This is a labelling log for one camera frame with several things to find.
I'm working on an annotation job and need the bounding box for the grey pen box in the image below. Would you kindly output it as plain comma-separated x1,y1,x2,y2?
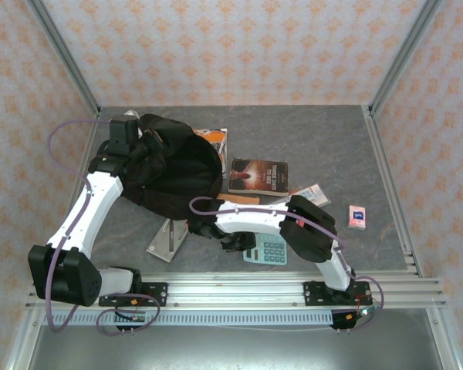
146,218,190,263

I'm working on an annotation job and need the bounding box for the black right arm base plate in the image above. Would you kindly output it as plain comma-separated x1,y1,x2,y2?
303,281,373,308

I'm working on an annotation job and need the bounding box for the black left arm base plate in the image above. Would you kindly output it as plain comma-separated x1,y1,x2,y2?
98,281,169,308

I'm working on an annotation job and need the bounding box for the orange geography book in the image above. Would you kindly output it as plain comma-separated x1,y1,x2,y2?
192,128,228,180

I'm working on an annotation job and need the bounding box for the white slotted cable duct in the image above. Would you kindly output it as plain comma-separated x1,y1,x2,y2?
42,311,335,327

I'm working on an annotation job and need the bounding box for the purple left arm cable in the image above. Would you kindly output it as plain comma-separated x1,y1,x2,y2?
46,118,161,336

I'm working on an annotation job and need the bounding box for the aluminium right frame post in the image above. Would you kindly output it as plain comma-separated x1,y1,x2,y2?
370,0,443,116

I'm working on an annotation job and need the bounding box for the aluminium mounting rail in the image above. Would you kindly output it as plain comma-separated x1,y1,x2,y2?
25,273,448,309

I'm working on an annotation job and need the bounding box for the brown Three Days book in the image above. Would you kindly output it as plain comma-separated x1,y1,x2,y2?
228,158,289,197

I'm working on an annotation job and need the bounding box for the aluminium left frame post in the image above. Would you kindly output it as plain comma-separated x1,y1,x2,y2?
26,0,101,116

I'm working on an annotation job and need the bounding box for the aluminium right table rail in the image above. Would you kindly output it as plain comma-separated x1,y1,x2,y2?
364,106,425,278

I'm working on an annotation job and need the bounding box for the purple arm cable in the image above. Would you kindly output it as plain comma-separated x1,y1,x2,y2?
188,196,385,332
46,118,161,336

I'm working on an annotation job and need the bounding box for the small pink tissue pack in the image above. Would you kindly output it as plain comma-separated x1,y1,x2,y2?
347,204,367,231

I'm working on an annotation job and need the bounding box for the grey metal shelf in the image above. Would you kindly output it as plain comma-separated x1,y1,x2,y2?
5,308,463,370

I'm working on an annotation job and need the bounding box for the aluminium left table rail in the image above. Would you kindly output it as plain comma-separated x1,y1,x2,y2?
46,111,101,278

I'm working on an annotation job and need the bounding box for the black student bag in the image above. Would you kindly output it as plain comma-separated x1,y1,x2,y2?
121,113,225,220

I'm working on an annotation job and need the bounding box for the small controller board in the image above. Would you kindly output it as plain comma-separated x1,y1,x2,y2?
113,311,147,325
343,307,376,321

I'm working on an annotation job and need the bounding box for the aluminium frame post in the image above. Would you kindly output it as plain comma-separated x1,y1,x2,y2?
26,0,101,116
370,0,443,116

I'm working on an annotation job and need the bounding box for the light blue calculator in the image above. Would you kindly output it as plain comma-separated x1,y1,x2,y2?
242,232,289,266

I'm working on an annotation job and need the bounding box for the aluminium table rail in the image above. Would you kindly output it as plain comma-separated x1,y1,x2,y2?
364,106,425,278
46,111,101,278

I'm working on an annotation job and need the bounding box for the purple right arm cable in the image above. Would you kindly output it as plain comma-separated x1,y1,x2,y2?
188,196,385,332

